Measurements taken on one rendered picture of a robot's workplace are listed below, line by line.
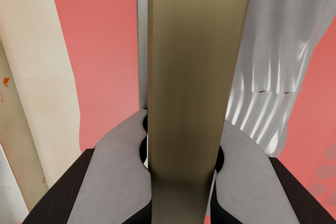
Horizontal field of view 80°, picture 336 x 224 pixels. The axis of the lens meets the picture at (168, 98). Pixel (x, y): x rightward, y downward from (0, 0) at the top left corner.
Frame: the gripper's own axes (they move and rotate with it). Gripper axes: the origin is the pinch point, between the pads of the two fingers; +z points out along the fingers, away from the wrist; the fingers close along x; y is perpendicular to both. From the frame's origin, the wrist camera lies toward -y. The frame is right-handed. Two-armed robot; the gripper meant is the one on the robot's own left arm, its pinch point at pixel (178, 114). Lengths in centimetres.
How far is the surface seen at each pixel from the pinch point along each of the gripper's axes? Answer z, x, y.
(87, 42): 5.3, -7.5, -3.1
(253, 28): 4.7, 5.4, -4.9
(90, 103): 5.3, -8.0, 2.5
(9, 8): 5.4, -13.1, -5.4
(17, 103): 4.8, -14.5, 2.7
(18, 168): 2.6, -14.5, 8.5
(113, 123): 5.3, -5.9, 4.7
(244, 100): 4.9, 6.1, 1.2
